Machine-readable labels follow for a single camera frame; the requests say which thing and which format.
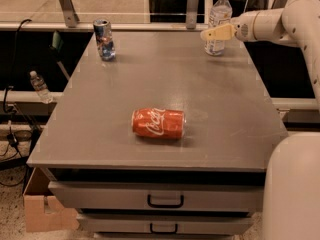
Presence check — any top drawer with handle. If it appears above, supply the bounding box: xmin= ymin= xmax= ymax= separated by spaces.
xmin=49 ymin=181 xmax=263 ymax=212

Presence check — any small water bottle on floor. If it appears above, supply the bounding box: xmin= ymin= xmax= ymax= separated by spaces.
xmin=30 ymin=71 xmax=53 ymax=104

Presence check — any clear plastic water bottle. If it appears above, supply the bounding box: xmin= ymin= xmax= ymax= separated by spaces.
xmin=205 ymin=0 xmax=232 ymax=56

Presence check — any middle metal bracket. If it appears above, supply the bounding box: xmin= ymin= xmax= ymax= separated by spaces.
xmin=186 ymin=0 xmax=199 ymax=29

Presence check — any blue Red Bull can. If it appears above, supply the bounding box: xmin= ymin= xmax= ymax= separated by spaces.
xmin=93 ymin=19 xmax=116 ymax=61

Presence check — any green handled tool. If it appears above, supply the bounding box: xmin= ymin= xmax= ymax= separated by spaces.
xmin=49 ymin=31 xmax=70 ymax=80

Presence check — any black cable on floor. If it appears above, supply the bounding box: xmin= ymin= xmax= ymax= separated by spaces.
xmin=0 ymin=18 xmax=44 ymax=188

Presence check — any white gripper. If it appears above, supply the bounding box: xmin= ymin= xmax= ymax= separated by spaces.
xmin=200 ymin=11 xmax=257 ymax=42

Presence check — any cardboard box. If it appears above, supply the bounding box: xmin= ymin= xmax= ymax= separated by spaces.
xmin=23 ymin=168 xmax=79 ymax=232

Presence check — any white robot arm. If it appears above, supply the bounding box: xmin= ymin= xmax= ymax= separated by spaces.
xmin=201 ymin=0 xmax=320 ymax=240

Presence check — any drawer with handle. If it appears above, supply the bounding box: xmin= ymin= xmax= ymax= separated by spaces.
xmin=77 ymin=214 xmax=253 ymax=235
xmin=49 ymin=181 xmax=263 ymax=212

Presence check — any left metal bracket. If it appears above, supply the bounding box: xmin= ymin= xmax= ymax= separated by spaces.
xmin=59 ymin=0 xmax=79 ymax=28

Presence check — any grey drawer cabinet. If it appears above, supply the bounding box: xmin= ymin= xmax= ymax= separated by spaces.
xmin=29 ymin=32 xmax=287 ymax=240

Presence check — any red Coca-Cola can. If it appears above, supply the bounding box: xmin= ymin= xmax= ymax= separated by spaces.
xmin=131 ymin=108 xmax=185 ymax=139

